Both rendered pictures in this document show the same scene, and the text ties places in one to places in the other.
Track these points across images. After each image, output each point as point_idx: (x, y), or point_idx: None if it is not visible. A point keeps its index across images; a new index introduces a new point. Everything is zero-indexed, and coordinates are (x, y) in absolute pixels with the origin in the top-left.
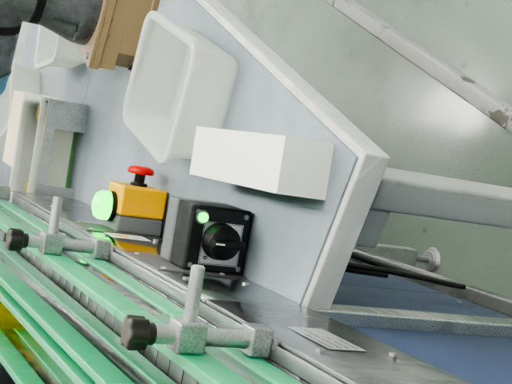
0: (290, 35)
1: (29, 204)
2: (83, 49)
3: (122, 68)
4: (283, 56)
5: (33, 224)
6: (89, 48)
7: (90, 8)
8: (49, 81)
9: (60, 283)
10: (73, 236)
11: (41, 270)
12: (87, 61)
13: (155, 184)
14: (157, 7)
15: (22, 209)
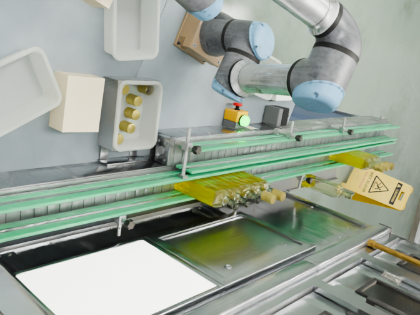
0: None
1: (202, 137)
2: (212, 58)
3: (185, 59)
4: None
5: (238, 140)
6: (219, 59)
7: None
8: (56, 59)
9: (244, 154)
10: (251, 135)
11: (225, 157)
12: (218, 64)
13: (224, 107)
14: None
15: (194, 142)
